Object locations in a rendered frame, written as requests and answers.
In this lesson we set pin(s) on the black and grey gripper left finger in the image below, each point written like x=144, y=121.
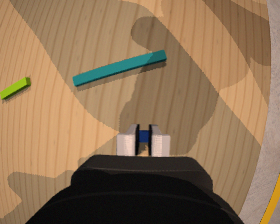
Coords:
x=125, y=142

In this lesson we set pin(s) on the small blue cube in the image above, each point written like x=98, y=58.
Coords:
x=143, y=135

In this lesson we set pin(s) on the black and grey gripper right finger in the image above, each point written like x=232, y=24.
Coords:
x=159, y=144

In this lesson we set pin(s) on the turquoise rod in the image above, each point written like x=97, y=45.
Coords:
x=119, y=67

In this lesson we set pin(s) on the lime green rod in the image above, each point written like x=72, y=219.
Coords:
x=15, y=88

